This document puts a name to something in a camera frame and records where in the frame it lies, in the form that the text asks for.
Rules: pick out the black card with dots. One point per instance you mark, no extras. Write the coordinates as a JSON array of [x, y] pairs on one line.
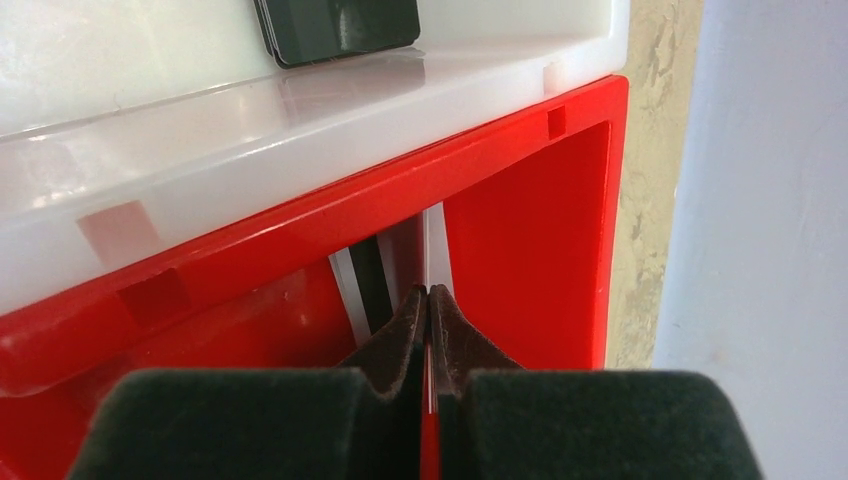
[[305, 32]]

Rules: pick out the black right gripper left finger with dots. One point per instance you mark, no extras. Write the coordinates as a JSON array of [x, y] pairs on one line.
[[360, 419]]

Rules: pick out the white plastic bin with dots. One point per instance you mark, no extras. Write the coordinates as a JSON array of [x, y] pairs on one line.
[[130, 127]]

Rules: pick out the red plastic bin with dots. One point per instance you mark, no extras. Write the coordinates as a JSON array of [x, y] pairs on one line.
[[529, 201]]

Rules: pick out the silver VIP card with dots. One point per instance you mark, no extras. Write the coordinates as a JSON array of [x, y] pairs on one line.
[[437, 271]]

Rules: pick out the silver striped card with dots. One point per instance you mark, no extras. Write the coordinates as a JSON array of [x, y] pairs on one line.
[[365, 276]]

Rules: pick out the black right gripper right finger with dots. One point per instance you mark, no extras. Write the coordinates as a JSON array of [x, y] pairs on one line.
[[498, 420]]

